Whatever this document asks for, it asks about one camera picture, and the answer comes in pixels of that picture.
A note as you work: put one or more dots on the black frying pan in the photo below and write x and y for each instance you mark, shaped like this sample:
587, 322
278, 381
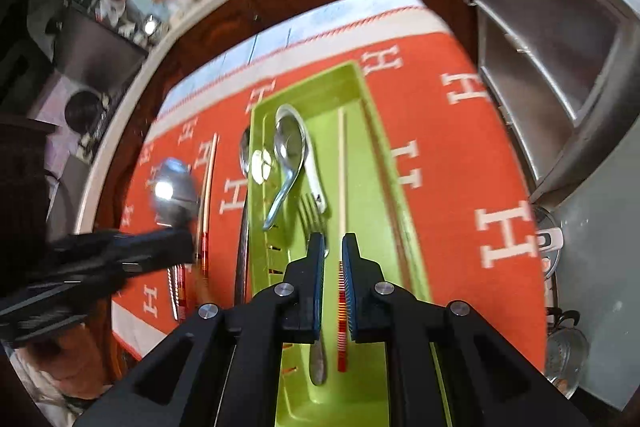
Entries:
82, 107

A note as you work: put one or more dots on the steel fork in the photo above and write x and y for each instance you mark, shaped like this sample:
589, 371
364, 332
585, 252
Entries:
317, 367

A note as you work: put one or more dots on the pale blue patterned tablecloth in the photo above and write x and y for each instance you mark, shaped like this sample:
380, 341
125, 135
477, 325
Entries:
325, 14

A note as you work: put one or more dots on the white ceramic spoon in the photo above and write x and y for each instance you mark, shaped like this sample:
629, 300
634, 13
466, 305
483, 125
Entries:
314, 177

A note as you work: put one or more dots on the twisted metal chopstick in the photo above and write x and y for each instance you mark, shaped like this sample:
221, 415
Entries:
174, 292

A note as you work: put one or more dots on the steel pot with lid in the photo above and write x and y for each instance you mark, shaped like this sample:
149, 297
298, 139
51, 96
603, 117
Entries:
565, 352

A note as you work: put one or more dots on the grey refrigerator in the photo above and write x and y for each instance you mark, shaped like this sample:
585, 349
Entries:
600, 257

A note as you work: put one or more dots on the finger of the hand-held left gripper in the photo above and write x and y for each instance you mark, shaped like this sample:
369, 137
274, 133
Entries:
160, 263
150, 242

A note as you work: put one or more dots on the steel cabinet with mesh door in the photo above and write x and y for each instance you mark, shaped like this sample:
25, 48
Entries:
550, 57

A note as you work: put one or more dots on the green plastic utensil tray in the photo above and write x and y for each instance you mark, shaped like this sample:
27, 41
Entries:
370, 187

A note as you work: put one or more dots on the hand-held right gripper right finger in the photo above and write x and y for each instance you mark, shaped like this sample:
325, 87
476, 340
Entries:
348, 297

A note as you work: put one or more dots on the orange printed tablecloth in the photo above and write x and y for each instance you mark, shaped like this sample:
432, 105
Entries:
450, 147

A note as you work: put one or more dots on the large patterned metal spoon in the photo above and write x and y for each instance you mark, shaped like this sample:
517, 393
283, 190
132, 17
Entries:
245, 157

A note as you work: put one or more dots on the steel stove shield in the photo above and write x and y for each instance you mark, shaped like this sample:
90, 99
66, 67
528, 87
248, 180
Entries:
95, 52

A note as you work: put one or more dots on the short steel soup spoon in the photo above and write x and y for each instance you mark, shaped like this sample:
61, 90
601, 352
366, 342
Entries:
290, 139

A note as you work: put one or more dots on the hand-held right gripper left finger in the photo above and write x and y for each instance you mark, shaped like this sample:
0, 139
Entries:
320, 292

